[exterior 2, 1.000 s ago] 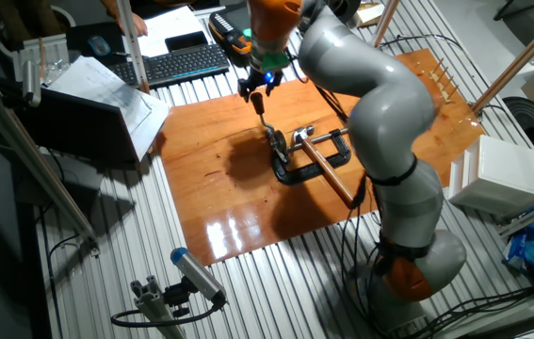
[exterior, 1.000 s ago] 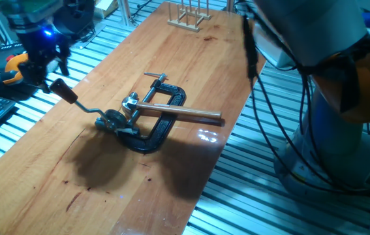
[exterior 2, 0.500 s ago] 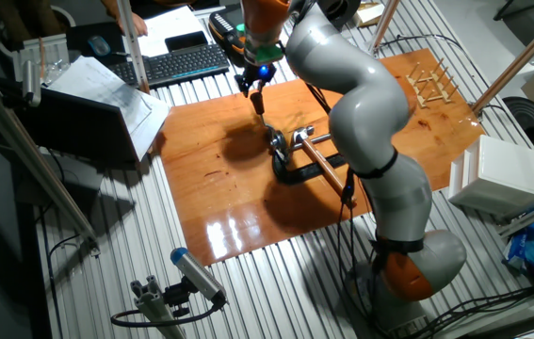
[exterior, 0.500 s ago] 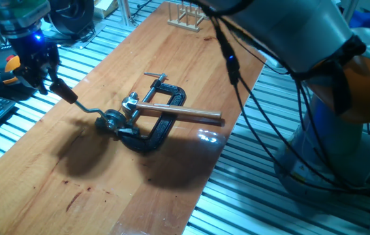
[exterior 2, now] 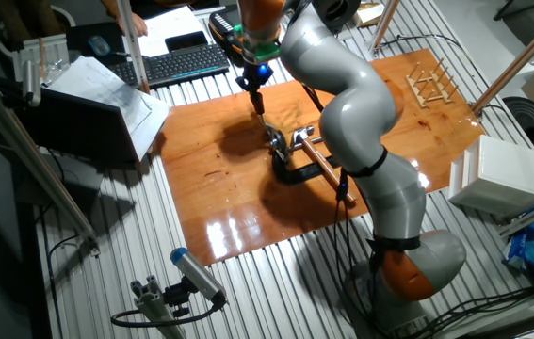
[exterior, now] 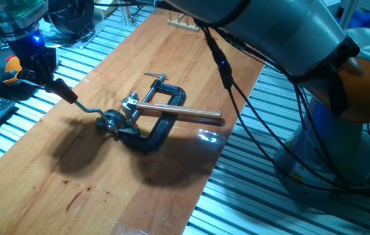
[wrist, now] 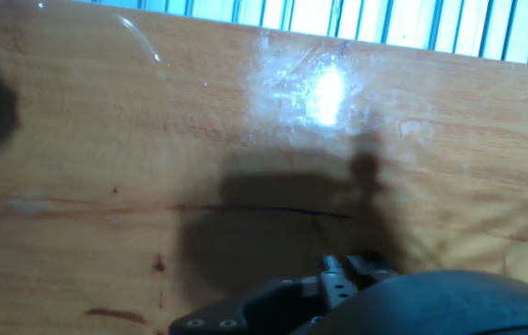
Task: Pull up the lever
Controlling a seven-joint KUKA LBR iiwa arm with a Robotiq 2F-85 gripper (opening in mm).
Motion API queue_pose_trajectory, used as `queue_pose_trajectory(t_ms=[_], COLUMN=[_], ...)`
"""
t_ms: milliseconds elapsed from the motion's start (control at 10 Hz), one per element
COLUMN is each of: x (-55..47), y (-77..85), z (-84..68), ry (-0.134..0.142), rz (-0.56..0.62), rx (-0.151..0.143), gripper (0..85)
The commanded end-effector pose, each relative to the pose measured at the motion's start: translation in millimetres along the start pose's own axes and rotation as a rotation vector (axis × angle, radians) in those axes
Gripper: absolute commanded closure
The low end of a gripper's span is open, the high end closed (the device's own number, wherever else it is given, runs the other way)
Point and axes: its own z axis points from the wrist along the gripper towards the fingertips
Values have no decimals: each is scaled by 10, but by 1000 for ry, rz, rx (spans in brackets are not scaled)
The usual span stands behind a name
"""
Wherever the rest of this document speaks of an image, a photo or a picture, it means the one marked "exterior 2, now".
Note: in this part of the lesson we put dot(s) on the wooden peg rack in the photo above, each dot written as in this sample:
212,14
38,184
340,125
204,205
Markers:
429,87

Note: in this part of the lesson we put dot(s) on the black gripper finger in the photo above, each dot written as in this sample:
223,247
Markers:
260,93
249,94

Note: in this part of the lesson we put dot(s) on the white drawer box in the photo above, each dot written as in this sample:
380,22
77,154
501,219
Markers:
502,174

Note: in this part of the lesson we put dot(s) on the round metal lever mechanism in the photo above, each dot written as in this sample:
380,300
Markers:
279,141

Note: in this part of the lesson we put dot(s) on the silver orange robot arm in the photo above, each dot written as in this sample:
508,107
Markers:
365,113

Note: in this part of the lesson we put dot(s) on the black cast iron C-clamp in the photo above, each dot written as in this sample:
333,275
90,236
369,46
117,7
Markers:
299,175

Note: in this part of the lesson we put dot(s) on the long aluminium frame beam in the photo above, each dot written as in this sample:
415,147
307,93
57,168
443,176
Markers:
26,155

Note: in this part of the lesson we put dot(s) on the grey computer mouse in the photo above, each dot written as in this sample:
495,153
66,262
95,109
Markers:
99,45

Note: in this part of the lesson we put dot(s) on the small beige cardboard box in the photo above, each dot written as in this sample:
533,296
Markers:
369,14

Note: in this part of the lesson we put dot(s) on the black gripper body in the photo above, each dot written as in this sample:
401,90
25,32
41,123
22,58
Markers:
253,77

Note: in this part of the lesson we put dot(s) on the black smartphone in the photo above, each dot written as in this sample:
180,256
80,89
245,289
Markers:
186,41

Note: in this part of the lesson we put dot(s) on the green camera mount plate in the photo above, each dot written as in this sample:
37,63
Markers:
266,53

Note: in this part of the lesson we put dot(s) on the clear plastic container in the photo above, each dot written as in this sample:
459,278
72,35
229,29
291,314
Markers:
50,52

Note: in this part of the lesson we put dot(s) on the brown sleeved forearm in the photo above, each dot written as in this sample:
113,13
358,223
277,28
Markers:
113,8

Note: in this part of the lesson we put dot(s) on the black round spool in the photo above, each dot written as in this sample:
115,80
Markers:
339,9

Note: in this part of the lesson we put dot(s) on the person's hand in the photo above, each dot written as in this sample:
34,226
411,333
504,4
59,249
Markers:
134,24

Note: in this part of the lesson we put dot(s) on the aluminium profile camera mount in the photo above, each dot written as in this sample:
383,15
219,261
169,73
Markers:
153,306

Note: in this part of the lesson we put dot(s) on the black laptop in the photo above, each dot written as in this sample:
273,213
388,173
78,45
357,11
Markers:
78,127

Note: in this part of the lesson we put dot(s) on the metal lever brown wooden knob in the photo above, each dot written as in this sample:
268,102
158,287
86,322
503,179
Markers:
258,104

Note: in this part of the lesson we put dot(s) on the aluminium frame post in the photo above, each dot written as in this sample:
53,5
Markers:
382,23
530,216
132,47
521,59

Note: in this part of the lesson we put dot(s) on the white paper sheet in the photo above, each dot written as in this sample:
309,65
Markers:
167,23

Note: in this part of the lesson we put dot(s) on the silver camera blue end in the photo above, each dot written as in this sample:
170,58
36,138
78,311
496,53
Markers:
196,275

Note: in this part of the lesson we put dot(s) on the black computer keyboard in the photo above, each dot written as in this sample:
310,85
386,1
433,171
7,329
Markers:
177,63

